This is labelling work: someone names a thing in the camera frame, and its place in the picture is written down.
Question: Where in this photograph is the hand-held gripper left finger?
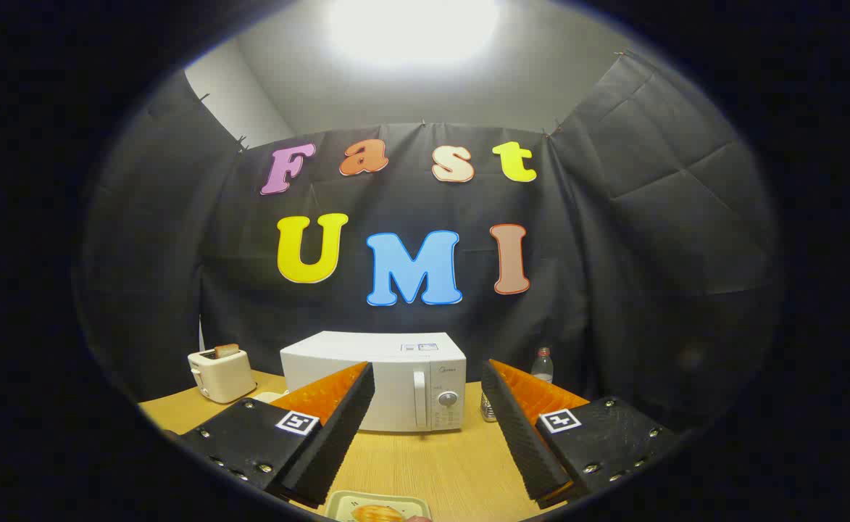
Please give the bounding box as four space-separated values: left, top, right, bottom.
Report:
178 361 376 508

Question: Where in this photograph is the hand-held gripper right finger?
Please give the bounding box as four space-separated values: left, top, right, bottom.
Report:
480 359 683 508

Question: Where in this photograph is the white microwave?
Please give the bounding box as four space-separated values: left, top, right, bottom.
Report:
280 331 467 434

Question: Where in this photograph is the round toasted bread bun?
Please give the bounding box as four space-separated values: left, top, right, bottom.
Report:
351 505 405 522

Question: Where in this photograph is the cream tray with cherry print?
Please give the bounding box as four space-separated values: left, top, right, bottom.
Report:
325 491 433 522

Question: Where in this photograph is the white toaster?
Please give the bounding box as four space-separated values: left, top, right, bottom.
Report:
188 348 257 405

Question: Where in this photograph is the ceiling light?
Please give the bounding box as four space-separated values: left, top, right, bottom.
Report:
327 0 501 70

